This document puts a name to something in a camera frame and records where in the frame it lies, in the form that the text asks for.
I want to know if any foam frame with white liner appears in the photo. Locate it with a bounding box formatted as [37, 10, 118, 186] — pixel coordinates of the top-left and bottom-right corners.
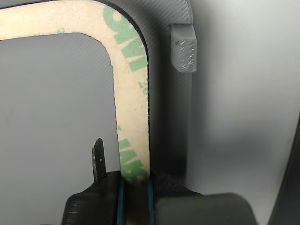
[0, 0, 151, 185]

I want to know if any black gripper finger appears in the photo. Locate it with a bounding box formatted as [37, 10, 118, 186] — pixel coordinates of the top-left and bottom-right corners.
[147, 172, 256, 225]
[60, 137, 127, 225]

